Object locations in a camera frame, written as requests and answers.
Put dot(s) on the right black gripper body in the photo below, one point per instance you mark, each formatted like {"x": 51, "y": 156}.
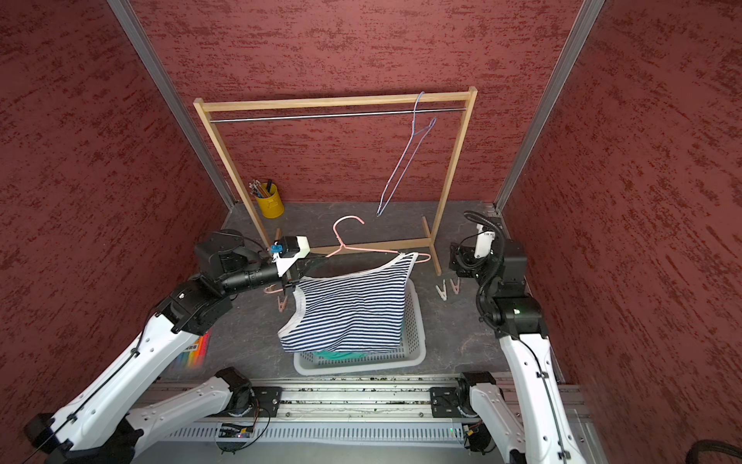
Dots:
{"x": 468, "y": 265}

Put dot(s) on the striped tank top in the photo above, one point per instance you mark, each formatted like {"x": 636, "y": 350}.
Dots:
{"x": 363, "y": 312}

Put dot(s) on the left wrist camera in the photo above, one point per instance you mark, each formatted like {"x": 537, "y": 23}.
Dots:
{"x": 287, "y": 251}

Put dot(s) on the wooden clothes rack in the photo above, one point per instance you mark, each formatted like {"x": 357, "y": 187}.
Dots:
{"x": 206, "y": 110}

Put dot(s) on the pink clothespin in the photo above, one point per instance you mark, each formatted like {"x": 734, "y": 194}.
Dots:
{"x": 282, "y": 302}
{"x": 455, "y": 285}

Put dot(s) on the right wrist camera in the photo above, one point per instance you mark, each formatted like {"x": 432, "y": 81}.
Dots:
{"x": 485, "y": 239}

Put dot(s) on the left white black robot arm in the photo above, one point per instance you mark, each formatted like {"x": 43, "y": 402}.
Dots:
{"x": 100, "y": 425}

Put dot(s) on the yellow pencil cup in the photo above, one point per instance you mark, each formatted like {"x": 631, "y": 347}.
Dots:
{"x": 268, "y": 199}

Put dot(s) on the pink wire hanger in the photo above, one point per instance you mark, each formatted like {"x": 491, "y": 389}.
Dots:
{"x": 427, "y": 241}

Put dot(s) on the white clothespin top striped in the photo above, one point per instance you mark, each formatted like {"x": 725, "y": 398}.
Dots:
{"x": 442, "y": 291}

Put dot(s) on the colourful card on floor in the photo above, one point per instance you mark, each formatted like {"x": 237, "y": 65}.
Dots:
{"x": 195, "y": 355}

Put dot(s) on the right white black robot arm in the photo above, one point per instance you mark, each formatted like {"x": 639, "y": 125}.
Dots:
{"x": 540, "y": 431}

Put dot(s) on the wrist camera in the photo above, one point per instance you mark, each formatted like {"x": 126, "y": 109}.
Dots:
{"x": 485, "y": 239}
{"x": 287, "y": 251}

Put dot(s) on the green tank top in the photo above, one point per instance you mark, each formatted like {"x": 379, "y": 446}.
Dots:
{"x": 339, "y": 356}

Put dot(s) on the white plastic laundry basket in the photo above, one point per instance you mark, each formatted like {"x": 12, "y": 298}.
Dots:
{"x": 410, "y": 353}

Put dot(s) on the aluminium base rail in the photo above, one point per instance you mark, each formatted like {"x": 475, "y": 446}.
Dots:
{"x": 393, "y": 398}

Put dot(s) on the light blue wire hanger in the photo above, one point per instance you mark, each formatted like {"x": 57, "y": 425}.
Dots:
{"x": 416, "y": 138}

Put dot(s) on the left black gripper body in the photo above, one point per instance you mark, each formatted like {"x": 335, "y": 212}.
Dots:
{"x": 289, "y": 279}

